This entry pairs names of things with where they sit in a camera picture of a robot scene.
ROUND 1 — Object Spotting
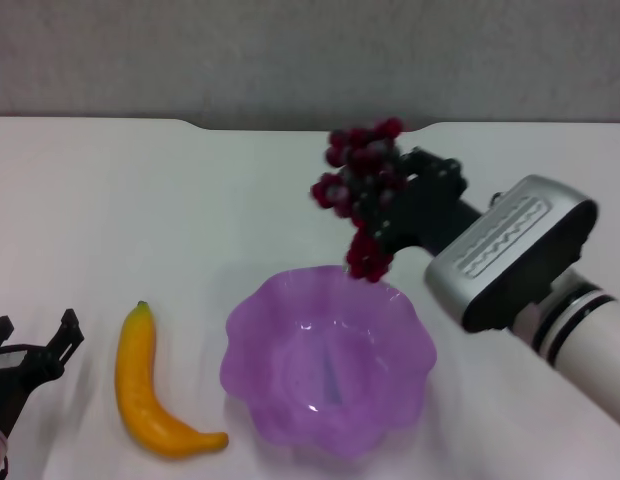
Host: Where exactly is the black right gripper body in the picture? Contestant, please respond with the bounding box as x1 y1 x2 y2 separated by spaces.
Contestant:
384 172 484 257

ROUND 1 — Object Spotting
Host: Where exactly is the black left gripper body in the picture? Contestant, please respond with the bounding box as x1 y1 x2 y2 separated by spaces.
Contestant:
0 344 64 436

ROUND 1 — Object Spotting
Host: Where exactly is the yellow banana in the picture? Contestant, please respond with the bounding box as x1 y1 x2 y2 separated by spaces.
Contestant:
114 300 230 459

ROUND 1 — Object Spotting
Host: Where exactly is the dark red grape bunch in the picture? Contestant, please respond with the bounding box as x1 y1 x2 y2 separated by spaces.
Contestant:
309 117 409 284

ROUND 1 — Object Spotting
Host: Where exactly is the purple translucent wavy plate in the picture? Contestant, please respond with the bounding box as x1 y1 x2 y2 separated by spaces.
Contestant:
218 264 438 462

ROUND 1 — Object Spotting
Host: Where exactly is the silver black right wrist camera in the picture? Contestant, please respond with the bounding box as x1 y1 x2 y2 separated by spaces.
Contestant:
423 174 600 334

